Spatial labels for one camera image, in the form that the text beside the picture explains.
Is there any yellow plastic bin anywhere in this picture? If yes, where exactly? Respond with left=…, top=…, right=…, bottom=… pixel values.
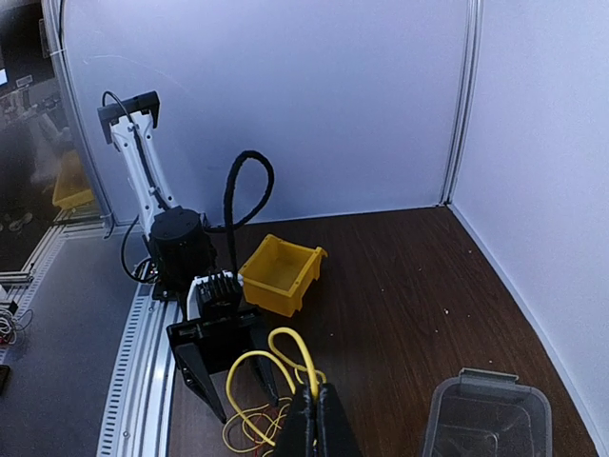
left=239, top=234, right=328, bottom=317

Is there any right aluminium corner post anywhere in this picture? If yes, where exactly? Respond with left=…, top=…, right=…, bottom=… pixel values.
left=439, top=0, right=484, bottom=206

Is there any left aluminium corner post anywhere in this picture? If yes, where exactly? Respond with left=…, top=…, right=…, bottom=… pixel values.
left=41, top=0, right=115, bottom=237

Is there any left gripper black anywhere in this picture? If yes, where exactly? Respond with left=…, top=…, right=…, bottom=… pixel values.
left=167, top=298, right=279, bottom=424

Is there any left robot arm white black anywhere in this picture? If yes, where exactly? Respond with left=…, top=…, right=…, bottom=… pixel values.
left=97, top=90, right=275, bottom=424

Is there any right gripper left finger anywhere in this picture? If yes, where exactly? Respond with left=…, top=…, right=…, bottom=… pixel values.
left=273, top=387, right=317, bottom=457

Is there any aluminium front rail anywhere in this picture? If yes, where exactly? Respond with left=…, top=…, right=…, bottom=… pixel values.
left=96, top=285, right=181, bottom=456

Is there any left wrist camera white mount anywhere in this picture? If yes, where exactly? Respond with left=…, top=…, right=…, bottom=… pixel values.
left=186, top=270, right=244, bottom=322

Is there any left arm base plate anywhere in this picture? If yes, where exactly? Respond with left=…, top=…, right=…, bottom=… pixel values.
left=133, top=258, right=188, bottom=301

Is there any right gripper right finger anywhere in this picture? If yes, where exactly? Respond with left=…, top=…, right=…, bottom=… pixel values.
left=317, top=383, right=363, bottom=457

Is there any yellow cable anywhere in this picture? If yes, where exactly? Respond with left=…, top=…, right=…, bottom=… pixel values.
left=223, top=326, right=329, bottom=453

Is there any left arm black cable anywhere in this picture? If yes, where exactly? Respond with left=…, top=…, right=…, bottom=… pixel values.
left=208, top=149, right=276, bottom=272

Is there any clear grey plastic container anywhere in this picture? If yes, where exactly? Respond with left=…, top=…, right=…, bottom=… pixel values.
left=420, top=368, right=553, bottom=456

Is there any aluminium corner post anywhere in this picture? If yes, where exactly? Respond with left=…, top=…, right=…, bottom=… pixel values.
left=41, top=0, right=115, bottom=237
left=439, top=0, right=484, bottom=206

